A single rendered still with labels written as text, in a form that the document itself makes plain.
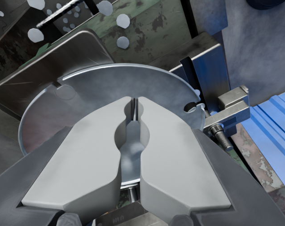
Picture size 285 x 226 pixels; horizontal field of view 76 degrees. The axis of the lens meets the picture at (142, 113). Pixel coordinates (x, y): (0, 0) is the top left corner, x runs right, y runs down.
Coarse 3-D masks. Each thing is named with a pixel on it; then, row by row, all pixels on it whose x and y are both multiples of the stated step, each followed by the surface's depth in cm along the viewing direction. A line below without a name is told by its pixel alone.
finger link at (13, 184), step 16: (64, 128) 8; (48, 144) 7; (32, 160) 7; (48, 160) 7; (0, 176) 6; (16, 176) 6; (32, 176) 6; (0, 192) 6; (16, 192) 6; (0, 208) 5; (16, 208) 5; (32, 208) 5; (0, 224) 5; (16, 224) 5; (32, 224) 5; (48, 224) 5
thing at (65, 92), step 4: (60, 88) 21; (64, 88) 21; (68, 88) 21; (72, 88) 22; (56, 92) 22; (60, 92) 22; (64, 92) 22; (68, 92) 22; (72, 92) 22; (60, 96) 22; (64, 96) 22; (68, 96) 22; (72, 96) 22
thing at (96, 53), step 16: (80, 32) 18; (64, 48) 18; (80, 48) 19; (96, 48) 19; (32, 64) 19; (48, 64) 19; (64, 64) 20; (80, 64) 20; (96, 64) 20; (16, 80) 20; (32, 80) 20; (48, 80) 20; (0, 96) 21; (16, 96) 21; (32, 96) 21; (16, 112) 22
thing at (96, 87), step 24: (96, 72) 21; (120, 72) 21; (144, 72) 22; (168, 72) 22; (48, 96) 22; (96, 96) 23; (120, 96) 24; (144, 96) 25; (168, 96) 26; (192, 96) 27; (24, 120) 23; (48, 120) 24; (72, 120) 25; (192, 120) 30; (24, 144) 26
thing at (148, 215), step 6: (138, 216) 23; (144, 216) 23; (150, 216) 22; (126, 222) 23; (132, 222) 23; (138, 222) 23; (144, 222) 22; (150, 222) 22; (156, 222) 22; (162, 222) 21
